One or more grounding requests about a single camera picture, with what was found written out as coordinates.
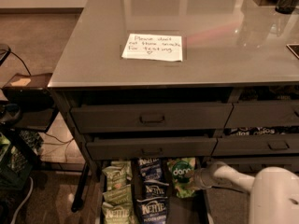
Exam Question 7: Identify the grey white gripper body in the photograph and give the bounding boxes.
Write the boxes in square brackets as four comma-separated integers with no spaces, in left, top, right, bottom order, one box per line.
[193,168,215,189]

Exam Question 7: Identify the green dang rice chip bag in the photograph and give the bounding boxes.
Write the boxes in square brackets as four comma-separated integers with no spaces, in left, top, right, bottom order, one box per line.
[167,157,195,199]

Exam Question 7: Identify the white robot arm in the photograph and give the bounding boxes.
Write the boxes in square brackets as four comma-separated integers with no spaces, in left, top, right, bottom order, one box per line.
[191,161,299,224]

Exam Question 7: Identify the bottom right dark drawer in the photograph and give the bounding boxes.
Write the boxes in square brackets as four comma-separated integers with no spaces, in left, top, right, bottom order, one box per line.
[206,156,299,173]

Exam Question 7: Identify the dark drawer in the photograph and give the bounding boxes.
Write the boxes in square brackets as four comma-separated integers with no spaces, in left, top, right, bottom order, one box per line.
[206,156,299,173]
[71,103,233,133]
[86,136,217,161]
[226,101,299,128]
[212,134,299,157]

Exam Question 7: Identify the blue Kettle chip bag middle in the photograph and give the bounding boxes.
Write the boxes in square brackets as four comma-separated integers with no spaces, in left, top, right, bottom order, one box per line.
[144,180,169,199]

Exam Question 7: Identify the blue kettle chip bag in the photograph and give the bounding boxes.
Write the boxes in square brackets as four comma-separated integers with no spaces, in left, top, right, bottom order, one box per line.
[137,197,168,224]
[144,180,169,199]
[138,158,164,181]

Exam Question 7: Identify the blue Kettle chip bag back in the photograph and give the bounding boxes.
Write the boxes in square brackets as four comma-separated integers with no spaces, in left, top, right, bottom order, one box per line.
[138,158,164,181]

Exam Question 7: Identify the middle left dark drawer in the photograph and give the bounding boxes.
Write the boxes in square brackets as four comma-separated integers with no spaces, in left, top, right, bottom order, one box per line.
[86,136,217,161]

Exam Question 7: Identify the blue Kettle chip bag front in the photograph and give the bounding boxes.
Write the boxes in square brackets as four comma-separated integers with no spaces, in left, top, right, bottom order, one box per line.
[137,197,168,224]

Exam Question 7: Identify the middle right dark drawer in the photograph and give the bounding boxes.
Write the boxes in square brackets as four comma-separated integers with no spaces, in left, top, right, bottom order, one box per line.
[212,134,299,157]

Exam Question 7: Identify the open bottom left drawer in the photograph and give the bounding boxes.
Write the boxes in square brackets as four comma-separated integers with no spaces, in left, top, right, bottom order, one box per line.
[94,158,215,224]

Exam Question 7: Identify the top right dark drawer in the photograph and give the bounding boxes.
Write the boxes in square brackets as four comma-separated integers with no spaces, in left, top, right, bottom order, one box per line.
[226,101,299,128]

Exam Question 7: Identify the green Kettle chip bag middle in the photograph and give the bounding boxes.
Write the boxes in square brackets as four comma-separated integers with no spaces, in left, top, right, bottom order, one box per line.
[103,185,133,206]

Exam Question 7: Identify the green kettle chip bag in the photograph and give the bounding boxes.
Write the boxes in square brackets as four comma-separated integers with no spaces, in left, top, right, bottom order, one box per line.
[103,161,133,191]
[102,203,132,224]
[103,185,133,206]

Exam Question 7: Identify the green Kettle chip bag back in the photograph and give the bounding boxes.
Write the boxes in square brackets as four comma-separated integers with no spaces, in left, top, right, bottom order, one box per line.
[103,161,133,191]

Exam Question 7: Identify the dark snack bags in drawer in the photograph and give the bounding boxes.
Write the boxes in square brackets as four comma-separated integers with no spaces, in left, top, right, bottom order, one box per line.
[225,126,299,136]

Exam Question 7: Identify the green Kettle chip bag front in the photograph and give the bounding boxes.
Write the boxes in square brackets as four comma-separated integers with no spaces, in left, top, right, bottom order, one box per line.
[102,203,132,224]

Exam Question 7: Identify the top left dark drawer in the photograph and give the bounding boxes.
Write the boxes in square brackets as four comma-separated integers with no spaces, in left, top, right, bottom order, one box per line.
[71,103,233,133]

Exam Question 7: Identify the white handwritten paper note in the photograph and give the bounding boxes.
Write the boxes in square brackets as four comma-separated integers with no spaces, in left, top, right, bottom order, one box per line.
[122,34,183,62]

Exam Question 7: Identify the dark crate with green items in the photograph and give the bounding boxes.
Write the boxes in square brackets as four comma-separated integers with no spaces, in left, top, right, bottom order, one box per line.
[0,131,43,189]

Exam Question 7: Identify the dark side table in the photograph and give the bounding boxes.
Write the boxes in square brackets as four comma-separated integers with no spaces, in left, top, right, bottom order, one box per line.
[2,73,58,133]

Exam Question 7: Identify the white floor cable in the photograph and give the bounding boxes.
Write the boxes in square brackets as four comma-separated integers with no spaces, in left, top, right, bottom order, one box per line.
[9,175,35,224]

